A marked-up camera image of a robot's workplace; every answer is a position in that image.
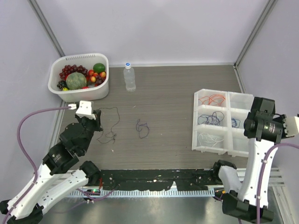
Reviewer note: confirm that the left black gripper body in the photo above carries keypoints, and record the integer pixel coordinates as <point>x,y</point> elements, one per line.
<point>91,125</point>

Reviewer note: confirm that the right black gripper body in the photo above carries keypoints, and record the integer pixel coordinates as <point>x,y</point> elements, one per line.
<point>248,116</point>

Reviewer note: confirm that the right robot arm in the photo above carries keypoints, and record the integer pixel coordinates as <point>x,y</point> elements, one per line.
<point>247,200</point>

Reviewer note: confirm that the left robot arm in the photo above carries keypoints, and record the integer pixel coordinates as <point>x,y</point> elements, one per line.
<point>41,193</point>

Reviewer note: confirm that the white plastic basket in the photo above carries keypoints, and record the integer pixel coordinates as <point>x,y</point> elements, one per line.
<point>88,61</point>

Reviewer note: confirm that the white compartment organizer tray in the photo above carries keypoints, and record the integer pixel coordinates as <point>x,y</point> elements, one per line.
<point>218,120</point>

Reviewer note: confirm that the green melon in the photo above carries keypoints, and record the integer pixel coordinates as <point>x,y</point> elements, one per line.
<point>76,81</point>

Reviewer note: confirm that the dark grape bunch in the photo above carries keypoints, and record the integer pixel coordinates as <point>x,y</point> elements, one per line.
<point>62,85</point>

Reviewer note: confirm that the red yellow peaches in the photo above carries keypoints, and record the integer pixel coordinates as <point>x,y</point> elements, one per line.
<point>96,78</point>

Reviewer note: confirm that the green lime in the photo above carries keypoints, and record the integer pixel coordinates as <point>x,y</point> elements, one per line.
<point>99,67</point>

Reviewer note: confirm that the red grape bunch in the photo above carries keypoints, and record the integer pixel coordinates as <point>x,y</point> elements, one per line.
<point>68,69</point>

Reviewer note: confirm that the clear plastic water bottle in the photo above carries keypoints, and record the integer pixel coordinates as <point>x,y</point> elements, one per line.
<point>129,77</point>

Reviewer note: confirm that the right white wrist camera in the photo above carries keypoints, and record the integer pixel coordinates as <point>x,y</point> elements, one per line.
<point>290,126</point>

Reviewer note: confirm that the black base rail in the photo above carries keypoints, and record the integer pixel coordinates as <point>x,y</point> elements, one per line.
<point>156,179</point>

